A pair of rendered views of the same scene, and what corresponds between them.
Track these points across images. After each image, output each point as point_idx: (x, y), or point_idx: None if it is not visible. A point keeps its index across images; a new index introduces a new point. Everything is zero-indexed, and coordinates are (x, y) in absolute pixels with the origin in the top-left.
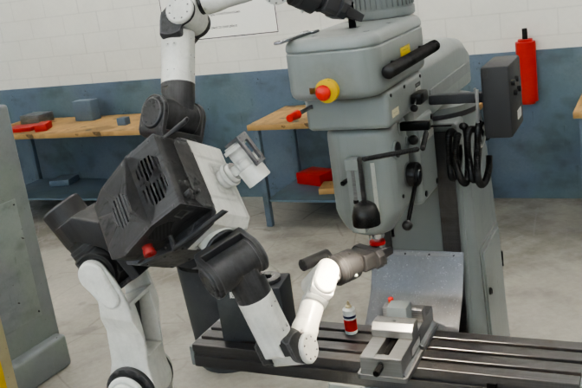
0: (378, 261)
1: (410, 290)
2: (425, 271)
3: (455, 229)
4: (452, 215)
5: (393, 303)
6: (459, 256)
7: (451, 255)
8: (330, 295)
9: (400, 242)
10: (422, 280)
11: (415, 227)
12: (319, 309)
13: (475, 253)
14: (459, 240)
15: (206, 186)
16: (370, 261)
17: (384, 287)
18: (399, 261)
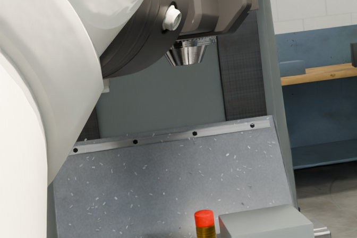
0: None
1: (166, 228)
2: (194, 174)
3: (253, 60)
4: (244, 26)
5: (242, 220)
6: (266, 126)
7: (247, 125)
8: None
9: (120, 118)
10: (190, 196)
11: (155, 71)
12: (4, 132)
13: (285, 121)
14: (262, 87)
15: None
16: None
17: (95, 234)
18: (124, 162)
